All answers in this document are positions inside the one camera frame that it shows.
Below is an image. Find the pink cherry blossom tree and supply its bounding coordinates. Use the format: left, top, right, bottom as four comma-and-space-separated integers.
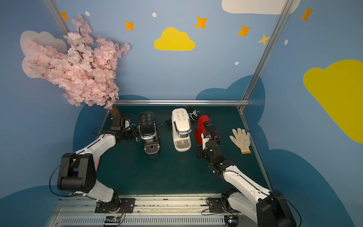
25, 15, 131, 118

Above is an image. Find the white coffee machine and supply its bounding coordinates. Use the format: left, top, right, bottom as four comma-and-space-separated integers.
172, 108, 192, 152

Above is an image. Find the black coffee machine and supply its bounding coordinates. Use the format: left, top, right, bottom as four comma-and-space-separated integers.
137, 111, 161, 156

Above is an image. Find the red coffee machine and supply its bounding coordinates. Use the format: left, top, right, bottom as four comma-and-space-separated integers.
194, 115, 220, 146

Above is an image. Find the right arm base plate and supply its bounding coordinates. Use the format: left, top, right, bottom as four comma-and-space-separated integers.
207, 197, 238, 213

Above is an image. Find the black power cable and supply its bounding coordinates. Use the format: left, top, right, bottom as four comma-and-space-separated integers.
185, 105, 210, 121

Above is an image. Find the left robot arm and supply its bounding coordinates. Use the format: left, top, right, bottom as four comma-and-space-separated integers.
57, 117, 137, 203

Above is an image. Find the white knit work glove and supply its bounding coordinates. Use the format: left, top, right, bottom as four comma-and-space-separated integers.
229, 128, 251, 154

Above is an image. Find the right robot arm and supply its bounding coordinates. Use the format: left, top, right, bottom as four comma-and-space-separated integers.
198, 141, 297, 227

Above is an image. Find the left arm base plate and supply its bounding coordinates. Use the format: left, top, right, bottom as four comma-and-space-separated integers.
95, 198, 136, 214

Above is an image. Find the aluminium frame rail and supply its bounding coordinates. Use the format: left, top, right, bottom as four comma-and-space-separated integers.
115, 99, 249, 106

